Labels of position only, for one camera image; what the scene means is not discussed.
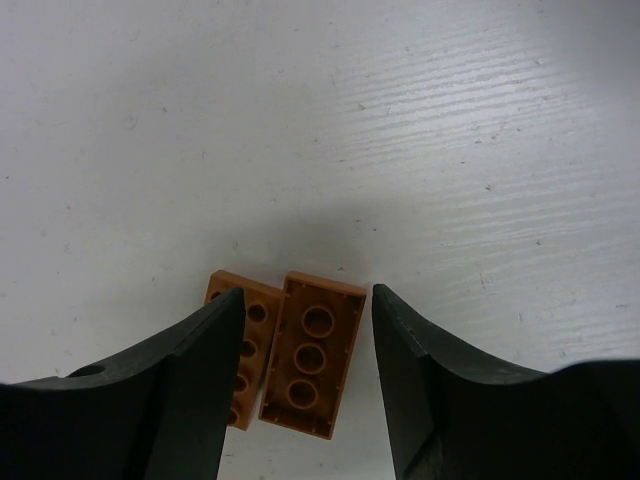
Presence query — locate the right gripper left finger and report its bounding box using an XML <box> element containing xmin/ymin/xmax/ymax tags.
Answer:
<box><xmin>1</xmin><ymin>288</ymin><xmax>245</xmax><ymax>479</ymax></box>

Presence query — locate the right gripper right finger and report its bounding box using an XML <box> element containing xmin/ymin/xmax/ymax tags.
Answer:
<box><xmin>372</xmin><ymin>284</ymin><xmax>639</xmax><ymax>479</ymax></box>

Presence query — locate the brown lego plate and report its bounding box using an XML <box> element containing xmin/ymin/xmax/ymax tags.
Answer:
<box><xmin>258</xmin><ymin>272</ymin><xmax>367</xmax><ymax>440</ymax></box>
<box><xmin>204</xmin><ymin>270</ymin><xmax>283</xmax><ymax>430</ymax></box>

